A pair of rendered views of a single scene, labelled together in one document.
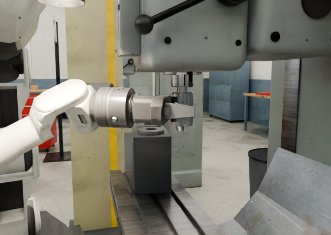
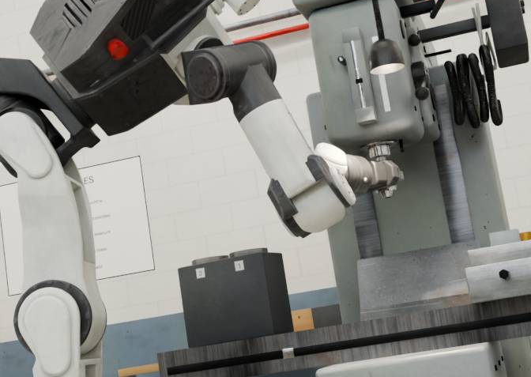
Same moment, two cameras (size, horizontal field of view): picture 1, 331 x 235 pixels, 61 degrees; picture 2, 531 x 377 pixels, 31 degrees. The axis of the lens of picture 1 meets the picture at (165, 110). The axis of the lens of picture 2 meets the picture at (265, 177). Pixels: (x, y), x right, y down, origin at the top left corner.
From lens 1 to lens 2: 1.97 m
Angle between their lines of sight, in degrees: 62
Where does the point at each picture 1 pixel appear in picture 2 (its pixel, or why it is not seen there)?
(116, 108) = (367, 169)
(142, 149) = (269, 268)
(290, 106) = (364, 209)
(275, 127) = (344, 241)
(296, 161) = (390, 261)
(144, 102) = (381, 164)
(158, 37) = (412, 105)
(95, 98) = (350, 160)
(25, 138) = not seen: hidden behind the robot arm
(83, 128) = not seen: hidden behind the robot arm
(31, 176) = (99, 360)
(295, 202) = (416, 290)
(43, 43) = not seen: outside the picture
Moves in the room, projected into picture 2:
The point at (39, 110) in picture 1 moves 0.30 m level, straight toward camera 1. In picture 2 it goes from (340, 163) to (492, 137)
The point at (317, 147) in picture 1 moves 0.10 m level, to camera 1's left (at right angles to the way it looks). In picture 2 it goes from (409, 237) to (393, 237)
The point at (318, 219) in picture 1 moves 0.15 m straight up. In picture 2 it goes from (447, 288) to (437, 228)
